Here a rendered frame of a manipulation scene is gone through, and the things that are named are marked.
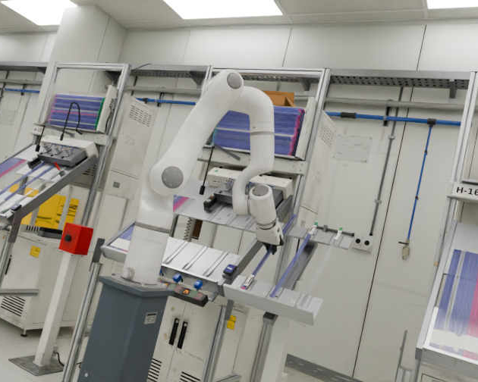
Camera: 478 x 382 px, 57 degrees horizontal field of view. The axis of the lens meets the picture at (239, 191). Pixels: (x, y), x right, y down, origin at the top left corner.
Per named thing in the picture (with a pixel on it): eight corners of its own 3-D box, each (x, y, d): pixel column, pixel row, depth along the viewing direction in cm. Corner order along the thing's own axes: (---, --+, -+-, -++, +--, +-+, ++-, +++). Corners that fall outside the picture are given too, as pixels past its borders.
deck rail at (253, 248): (223, 296, 183) (221, 285, 180) (219, 295, 184) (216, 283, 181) (294, 205, 233) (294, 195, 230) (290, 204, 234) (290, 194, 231)
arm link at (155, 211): (137, 226, 142) (156, 154, 144) (129, 222, 159) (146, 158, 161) (173, 234, 146) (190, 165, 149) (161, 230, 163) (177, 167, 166)
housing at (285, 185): (287, 210, 232) (285, 186, 224) (210, 195, 256) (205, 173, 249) (294, 201, 237) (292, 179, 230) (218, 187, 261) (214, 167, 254)
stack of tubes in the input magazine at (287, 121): (290, 155, 227) (302, 106, 230) (209, 145, 253) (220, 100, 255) (299, 162, 238) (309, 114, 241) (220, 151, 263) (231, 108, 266)
